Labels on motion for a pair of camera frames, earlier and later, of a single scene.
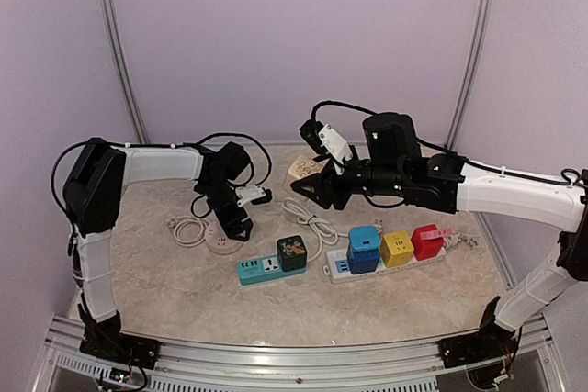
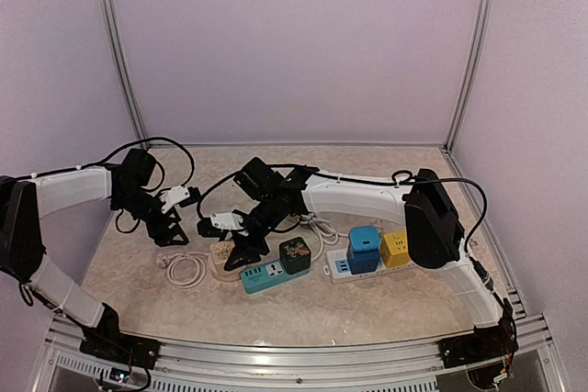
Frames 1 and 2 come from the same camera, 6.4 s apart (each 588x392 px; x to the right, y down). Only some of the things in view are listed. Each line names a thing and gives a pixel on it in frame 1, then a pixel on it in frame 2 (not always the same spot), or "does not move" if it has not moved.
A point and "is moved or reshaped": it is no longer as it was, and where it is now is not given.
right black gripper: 325,186 -> 247,247
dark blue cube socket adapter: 363,261 does not move
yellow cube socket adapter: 396,249 does not move
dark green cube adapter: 292,252 does not move
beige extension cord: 192,231 -> 168,261
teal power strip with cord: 265,269 is moved or reshaped
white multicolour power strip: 338,267 does not move
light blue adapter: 364,238 does not move
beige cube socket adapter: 302,167 is moved or reshaped
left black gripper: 233,231 -> 163,240
